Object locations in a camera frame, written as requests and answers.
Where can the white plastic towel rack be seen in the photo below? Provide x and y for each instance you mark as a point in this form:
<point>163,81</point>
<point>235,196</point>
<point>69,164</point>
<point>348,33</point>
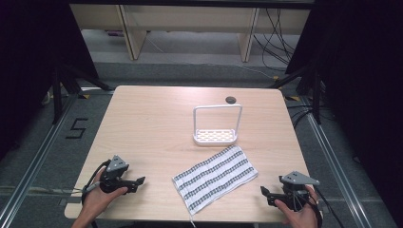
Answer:
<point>216,136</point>

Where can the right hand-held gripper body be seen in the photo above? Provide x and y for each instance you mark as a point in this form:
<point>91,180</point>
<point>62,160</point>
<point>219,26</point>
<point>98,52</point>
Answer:
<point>294,190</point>

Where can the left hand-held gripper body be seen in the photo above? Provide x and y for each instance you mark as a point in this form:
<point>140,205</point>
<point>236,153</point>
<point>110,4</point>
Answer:
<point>114,177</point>

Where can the person's left hand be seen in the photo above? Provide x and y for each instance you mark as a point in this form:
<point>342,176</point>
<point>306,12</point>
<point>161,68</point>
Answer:
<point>98,199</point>

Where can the round dark table grommet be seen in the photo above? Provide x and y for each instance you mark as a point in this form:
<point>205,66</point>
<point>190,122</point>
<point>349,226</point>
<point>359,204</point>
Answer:
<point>230,100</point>

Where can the person's right hand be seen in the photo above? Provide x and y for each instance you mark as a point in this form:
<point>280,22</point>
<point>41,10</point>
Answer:
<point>301,217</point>

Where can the striped white dish towel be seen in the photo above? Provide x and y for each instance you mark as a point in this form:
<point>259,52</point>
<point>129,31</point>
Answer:
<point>215,177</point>

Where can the beige wooden desk frame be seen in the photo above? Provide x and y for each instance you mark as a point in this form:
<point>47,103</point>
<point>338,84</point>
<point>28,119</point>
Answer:
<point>190,19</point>

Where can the dark curtain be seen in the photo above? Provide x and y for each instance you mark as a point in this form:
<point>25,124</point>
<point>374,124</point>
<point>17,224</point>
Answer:
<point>364,79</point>
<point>28,63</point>

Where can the aluminium floor rail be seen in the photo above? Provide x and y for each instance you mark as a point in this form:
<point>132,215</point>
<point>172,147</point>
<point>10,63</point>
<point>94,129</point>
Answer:
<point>339,164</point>
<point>34,164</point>

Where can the black metal stand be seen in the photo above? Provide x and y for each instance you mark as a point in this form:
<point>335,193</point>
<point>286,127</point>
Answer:
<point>57,95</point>
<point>316,95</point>

